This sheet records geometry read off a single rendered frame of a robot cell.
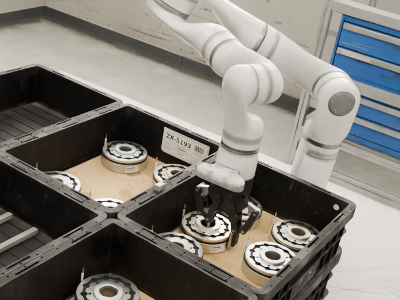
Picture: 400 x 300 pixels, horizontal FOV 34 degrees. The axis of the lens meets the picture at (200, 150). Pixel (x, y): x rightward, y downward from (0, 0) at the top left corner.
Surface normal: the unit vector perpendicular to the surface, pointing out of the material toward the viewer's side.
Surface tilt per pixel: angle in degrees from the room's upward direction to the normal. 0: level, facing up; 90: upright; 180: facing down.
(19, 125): 0
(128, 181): 0
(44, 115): 0
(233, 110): 105
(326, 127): 94
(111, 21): 90
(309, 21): 90
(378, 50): 90
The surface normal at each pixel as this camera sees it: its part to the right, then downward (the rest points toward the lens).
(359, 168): 0.16, -0.88
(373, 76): -0.53, 0.30
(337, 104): -0.02, 0.51
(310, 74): 0.34, 0.62
